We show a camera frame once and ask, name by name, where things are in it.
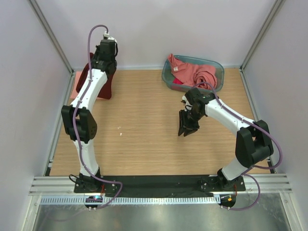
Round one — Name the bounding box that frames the dark red t shirt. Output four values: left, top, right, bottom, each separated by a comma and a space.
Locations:
75, 63, 115, 100

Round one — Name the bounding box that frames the purple cable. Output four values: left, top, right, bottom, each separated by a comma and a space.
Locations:
73, 25, 123, 210
192, 81, 283, 211

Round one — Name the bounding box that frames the folded salmon pink t shirt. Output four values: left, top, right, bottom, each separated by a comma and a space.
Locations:
70, 71, 82, 100

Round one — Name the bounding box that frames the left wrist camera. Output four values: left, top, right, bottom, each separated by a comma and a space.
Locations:
99, 32, 118, 62

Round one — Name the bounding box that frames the left aluminium corner post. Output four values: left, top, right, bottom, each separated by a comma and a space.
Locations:
27, 0, 74, 75

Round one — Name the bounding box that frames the white slotted cable duct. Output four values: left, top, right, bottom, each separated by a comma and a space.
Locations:
40, 194, 220, 205

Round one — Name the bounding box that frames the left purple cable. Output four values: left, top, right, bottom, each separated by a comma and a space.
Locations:
73, 25, 123, 210

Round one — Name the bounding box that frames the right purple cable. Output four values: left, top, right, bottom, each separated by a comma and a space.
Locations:
192, 81, 283, 211

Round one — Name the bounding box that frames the right aluminium corner post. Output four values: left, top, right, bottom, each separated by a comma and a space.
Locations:
239, 0, 287, 71

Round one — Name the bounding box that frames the aluminium front rail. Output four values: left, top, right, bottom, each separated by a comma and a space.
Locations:
28, 174, 292, 196

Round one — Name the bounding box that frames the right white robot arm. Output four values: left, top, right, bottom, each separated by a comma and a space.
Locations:
178, 88, 273, 191

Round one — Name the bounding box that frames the aluminium corner post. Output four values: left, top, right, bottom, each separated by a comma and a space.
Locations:
239, 0, 287, 71
27, 0, 74, 75

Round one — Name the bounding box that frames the crumpled pink t shirt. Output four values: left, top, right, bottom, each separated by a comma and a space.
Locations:
167, 54, 218, 88

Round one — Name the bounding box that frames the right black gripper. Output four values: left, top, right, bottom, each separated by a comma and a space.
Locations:
178, 108, 204, 137

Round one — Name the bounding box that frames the teal plastic basket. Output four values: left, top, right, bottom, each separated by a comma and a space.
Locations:
161, 54, 224, 93

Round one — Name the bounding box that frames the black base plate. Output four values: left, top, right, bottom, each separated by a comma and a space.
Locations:
69, 174, 246, 198

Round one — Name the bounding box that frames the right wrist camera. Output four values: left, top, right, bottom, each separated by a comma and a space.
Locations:
181, 96, 192, 110

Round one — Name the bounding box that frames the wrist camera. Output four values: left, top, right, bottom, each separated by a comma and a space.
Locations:
181, 96, 192, 110
99, 32, 118, 62

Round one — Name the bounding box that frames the bright red t shirt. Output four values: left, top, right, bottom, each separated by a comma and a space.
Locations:
172, 78, 183, 85

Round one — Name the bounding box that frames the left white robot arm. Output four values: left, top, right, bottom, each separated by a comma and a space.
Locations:
61, 53, 117, 193

